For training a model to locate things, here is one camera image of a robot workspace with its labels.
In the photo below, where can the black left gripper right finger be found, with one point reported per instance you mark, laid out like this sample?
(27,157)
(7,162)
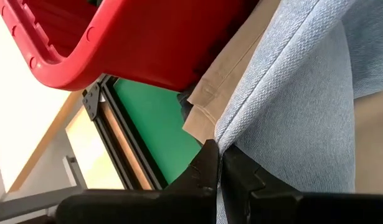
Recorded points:
(303,210)

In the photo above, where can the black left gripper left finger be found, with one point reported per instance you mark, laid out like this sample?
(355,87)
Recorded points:
(141,207)

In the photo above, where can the pale blue denim garment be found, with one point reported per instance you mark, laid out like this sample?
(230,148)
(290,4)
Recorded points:
(297,109)

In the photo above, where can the beige garment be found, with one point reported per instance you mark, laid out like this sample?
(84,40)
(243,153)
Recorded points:
(222,77)

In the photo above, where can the red plastic laundry bin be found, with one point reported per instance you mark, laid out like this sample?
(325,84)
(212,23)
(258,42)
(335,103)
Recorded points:
(154,40)

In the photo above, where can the green table mat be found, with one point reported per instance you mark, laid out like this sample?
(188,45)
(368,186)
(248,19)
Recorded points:
(157,124)

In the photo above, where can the grey table leg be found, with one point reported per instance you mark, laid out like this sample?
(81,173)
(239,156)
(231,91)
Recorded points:
(32,202)

